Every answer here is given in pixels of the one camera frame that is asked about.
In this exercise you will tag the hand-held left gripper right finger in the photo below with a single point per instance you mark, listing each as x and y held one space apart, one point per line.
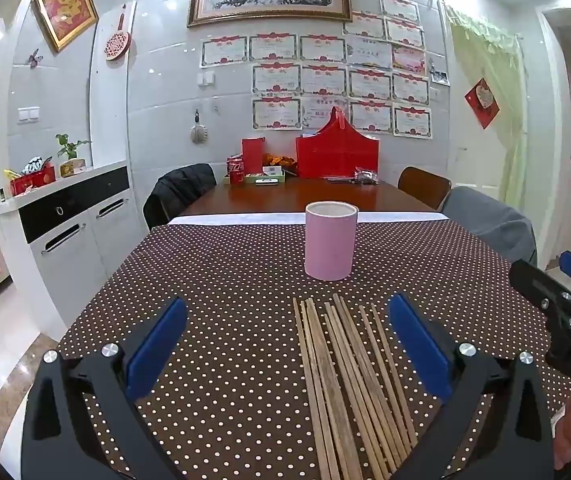
415 345

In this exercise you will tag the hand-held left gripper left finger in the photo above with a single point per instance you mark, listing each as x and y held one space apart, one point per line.
158 345

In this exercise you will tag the bunch of wooden chopsticks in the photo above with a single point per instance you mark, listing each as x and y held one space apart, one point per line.
333 385

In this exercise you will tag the pink cup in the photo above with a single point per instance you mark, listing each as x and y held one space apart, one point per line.
330 245

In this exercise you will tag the person's right hand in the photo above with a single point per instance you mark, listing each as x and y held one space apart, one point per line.
570 425

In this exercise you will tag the brown polka-dot tablecloth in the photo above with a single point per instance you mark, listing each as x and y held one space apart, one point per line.
225 280

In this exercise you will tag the white door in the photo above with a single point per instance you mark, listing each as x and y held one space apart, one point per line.
465 170

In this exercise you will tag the white and black sideboard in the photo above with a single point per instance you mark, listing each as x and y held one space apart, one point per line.
75 230

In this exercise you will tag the brown wooden chair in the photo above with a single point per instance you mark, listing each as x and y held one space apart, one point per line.
423 187

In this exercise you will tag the black packet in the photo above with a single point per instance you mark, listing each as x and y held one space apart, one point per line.
365 175

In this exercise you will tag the flat dark packets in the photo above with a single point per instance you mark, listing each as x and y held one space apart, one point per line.
340 179

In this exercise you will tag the red cola can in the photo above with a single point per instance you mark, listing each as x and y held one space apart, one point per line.
234 160
236 176

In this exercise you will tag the red heart door hanging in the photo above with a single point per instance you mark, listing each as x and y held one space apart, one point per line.
483 100

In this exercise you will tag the red tin box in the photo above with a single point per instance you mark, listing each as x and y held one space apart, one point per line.
35 181

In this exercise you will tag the red gift bag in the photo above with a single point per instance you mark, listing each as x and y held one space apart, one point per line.
338 155

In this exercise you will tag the green tray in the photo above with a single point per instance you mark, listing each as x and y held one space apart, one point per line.
278 176

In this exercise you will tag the potted green plant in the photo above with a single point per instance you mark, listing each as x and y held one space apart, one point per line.
70 150

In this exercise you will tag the black and white snack bag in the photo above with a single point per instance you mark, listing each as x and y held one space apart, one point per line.
34 165

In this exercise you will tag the orange snacks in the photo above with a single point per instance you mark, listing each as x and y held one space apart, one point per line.
280 161

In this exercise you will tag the small photo print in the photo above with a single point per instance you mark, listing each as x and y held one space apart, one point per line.
439 76

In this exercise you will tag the light green curtain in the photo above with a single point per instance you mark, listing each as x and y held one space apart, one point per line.
485 60

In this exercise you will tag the round red hanging ornament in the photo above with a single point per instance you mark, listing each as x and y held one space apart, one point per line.
117 45

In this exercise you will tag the red and gold framed picture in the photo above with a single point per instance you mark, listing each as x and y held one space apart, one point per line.
65 10

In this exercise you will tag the round woven wall hanging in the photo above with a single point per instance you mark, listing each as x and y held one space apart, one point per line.
198 134

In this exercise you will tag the white double wall switch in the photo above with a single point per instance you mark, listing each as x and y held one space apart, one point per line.
29 114

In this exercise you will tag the small white wall switch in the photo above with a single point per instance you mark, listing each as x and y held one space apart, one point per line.
206 78

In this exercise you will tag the wall of award certificates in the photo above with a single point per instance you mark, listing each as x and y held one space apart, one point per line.
275 77

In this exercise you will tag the butterfly wall sticker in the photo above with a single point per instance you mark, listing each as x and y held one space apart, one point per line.
35 57

